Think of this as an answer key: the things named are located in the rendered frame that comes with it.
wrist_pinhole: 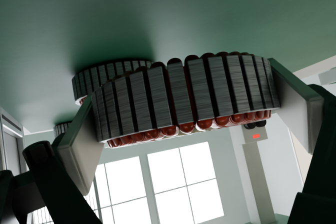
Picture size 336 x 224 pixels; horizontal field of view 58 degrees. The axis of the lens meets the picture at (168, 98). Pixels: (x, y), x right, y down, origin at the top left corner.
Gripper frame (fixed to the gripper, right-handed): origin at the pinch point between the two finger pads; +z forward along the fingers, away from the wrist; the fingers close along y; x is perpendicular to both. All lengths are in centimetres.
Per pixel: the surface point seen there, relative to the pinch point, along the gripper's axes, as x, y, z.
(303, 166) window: -375, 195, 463
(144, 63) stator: -1.1, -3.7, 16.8
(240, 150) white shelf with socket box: -51, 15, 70
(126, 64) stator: -0.4, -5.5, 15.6
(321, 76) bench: -43, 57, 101
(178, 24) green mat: 3.4, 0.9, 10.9
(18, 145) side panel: -19, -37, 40
